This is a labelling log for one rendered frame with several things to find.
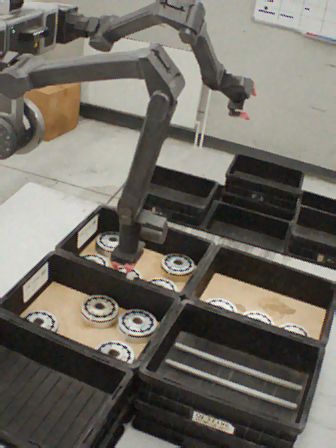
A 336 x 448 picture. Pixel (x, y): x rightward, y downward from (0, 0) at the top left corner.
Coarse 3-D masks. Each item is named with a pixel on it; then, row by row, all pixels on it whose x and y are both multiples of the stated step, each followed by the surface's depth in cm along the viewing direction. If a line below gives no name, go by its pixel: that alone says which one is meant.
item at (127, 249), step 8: (120, 240) 155; (128, 240) 153; (136, 240) 155; (120, 248) 156; (128, 248) 155; (136, 248) 156; (112, 256) 155; (120, 256) 155; (128, 256) 155; (128, 264) 154
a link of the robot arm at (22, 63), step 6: (6, 54) 130; (12, 54) 130; (18, 54) 131; (0, 60) 128; (6, 60) 128; (12, 60) 129; (18, 60) 130; (24, 60) 130; (30, 60) 131; (0, 66) 129; (6, 66) 128; (18, 66) 128; (24, 66) 129; (0, 72) 130
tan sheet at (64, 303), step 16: (48, 288) 159; (64, 288) 160; (32, 304) 152; (48, 304) 153; (64, 304) 154; (80, 304) 155; (64, 320) 149; (80, 320) 150; (80, 336) 145; (96, 336) 146; (112, 336) 147
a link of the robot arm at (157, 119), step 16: (160, 96) 116; (160, 112) 119; (144, 128) 127; (160, 128) 125; (144, 144) 130; (160, 144) 130; (144, 160) 134; (128, 176) 139; (144, 176) 137; (128, 192) 142; (144, 192) 142
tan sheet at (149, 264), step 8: (88, 248) 178; (144, 248) 182; (104, 256) 176; (144, 256) 179; (152, 256) 179; (160, 256) 180; (144, 264) 175; (152, 264) 176; (160, 264) 176; (144, 272) 172; (152, 272) 172; (160, 272) 173
